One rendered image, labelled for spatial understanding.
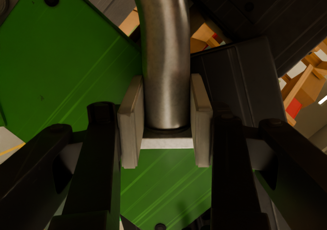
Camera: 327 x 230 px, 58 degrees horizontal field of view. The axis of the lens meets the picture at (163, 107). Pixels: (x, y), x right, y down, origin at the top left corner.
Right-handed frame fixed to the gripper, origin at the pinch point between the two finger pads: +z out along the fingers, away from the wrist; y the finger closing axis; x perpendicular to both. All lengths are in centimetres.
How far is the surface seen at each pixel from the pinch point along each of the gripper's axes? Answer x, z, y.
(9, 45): 3.6, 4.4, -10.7
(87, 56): 2.6, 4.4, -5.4
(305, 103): -127, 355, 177
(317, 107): -300, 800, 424
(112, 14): 3, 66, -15
